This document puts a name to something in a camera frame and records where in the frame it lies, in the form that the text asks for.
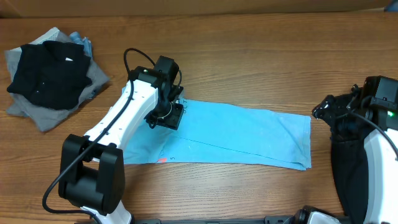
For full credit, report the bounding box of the black folded polo shirt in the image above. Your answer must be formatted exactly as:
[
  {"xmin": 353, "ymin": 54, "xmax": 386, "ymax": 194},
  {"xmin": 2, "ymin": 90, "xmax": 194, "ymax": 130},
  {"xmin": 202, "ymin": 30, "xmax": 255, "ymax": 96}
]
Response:
[{"xmin": 7, "ymin": 40, "xmax": 92, "ymax": 110}]

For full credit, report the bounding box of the light blue printed t-shirt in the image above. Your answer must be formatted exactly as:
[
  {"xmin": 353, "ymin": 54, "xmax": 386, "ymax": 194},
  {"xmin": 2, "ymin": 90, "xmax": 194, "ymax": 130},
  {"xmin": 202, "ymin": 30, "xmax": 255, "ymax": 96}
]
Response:
[{"xmin": 124, "ymin": 99, "xmax": 312, "ymax": 170}]

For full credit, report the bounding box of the grey folded garment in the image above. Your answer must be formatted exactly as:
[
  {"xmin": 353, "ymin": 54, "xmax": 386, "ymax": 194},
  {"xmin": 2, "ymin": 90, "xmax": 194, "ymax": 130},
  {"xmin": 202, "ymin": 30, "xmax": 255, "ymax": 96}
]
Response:
[{"xmin": 4, "ymin": 31, "xmax": 109, "ymax": 132}]

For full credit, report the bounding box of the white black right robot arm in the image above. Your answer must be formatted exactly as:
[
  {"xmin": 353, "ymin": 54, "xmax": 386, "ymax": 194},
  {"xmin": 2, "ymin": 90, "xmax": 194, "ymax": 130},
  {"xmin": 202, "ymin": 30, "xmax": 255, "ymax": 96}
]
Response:
[{"xmin": 289, "ymin": 93, "xmax": 397, "ymax": 223}]

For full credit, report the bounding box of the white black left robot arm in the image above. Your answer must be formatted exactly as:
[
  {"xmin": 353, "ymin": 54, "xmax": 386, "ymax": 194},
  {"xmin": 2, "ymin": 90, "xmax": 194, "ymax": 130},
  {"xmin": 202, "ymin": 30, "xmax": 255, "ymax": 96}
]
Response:
[{"xmin": 58, "ymin": 67, "xmax": 183, "ymax": 223}]

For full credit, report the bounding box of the black garment pile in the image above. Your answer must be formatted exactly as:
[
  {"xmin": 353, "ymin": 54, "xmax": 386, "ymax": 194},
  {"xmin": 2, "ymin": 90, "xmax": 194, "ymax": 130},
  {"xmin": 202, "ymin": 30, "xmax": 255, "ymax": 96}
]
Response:
[{"xmin": 331, "ymin": 139, "xmax": 369, "ymax": 223}]

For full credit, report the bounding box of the white mesh folded garment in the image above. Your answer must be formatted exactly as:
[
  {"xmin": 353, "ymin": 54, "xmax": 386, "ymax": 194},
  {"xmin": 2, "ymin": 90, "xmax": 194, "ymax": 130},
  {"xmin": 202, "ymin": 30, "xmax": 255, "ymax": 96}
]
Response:
[{"xmin": 30, "ymin": 27, "xmax": 60, "ymax": 45}]

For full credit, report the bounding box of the blue folded garment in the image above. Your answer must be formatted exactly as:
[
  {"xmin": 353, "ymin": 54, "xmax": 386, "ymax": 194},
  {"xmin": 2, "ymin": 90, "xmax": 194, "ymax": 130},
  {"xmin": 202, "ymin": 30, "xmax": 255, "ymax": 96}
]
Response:
[{"xmin": 69, "ymin": 32, "xmax": 93, "ymax": 58}]

